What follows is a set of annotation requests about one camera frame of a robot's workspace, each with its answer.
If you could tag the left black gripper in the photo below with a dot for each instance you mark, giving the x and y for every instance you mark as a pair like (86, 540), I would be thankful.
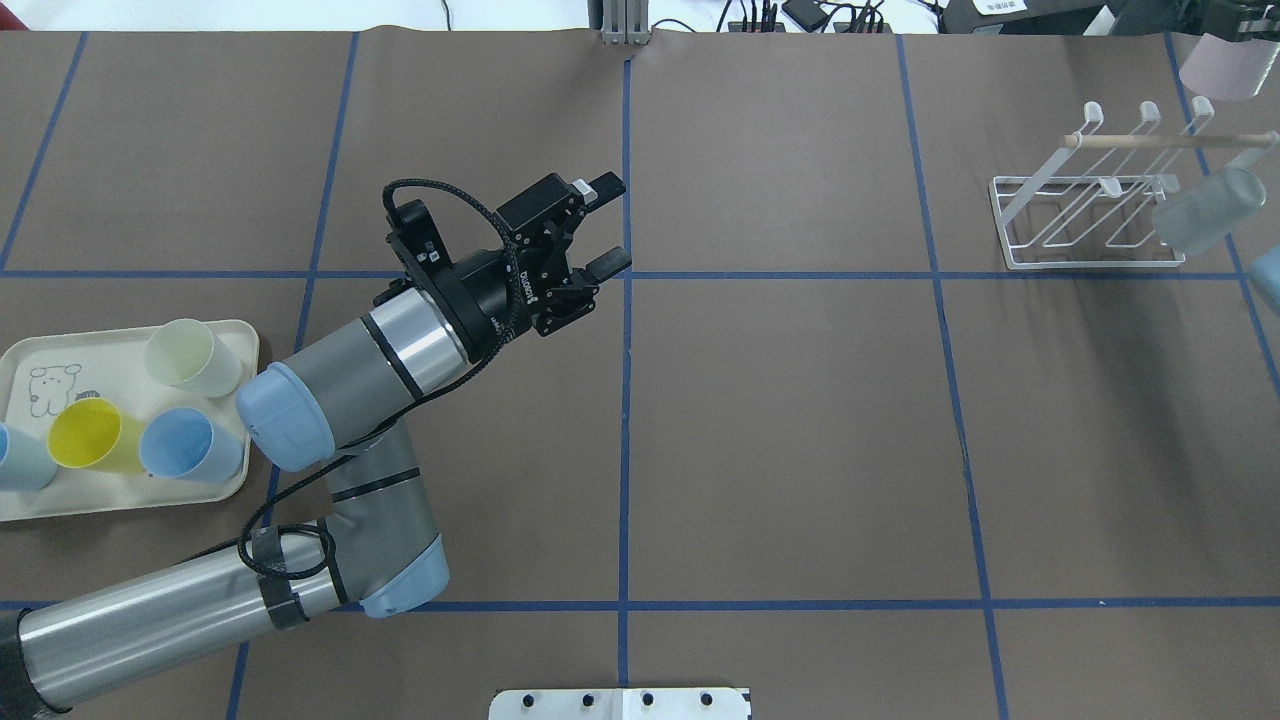
(492, 287)

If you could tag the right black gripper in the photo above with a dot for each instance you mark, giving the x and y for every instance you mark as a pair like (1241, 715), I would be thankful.
(1266, 15)

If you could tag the pink cup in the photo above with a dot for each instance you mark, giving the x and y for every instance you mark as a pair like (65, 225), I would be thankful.
(1225, 70)

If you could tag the white ikea cup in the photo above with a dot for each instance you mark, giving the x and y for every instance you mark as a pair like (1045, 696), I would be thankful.
(1195, 220)

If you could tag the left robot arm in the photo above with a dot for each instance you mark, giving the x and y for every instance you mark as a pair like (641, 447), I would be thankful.
(357, 526)

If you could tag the pale green cup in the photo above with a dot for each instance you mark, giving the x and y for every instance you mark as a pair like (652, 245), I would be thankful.
(187, 355)

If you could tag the light blue cup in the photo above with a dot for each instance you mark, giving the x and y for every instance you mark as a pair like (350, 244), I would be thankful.
(26, 466)
(185, 444)

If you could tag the yellow cup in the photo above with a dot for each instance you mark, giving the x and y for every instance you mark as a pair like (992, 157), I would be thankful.
(93, 434)

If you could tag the orange black usb hub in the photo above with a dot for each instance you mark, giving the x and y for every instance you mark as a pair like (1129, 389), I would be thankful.
(752, 17)
(862, 18)

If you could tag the black label printer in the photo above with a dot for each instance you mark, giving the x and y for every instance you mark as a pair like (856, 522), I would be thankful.
(1020, 18)

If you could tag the black power adapter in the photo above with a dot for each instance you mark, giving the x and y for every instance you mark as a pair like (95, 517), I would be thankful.
(807, 15)

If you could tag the cream plastic tray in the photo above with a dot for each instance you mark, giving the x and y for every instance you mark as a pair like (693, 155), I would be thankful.
(108, 364)

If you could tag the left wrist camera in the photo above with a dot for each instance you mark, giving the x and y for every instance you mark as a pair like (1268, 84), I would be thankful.
(417, 241)

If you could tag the aluminium frame post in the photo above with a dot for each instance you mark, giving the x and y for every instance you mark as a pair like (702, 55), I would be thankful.
(621, 22)

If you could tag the white wire cup rack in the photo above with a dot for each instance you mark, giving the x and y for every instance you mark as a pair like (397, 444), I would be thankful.
(1089, 205)

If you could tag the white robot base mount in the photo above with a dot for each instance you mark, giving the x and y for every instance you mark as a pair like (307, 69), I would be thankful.
(623, 703)

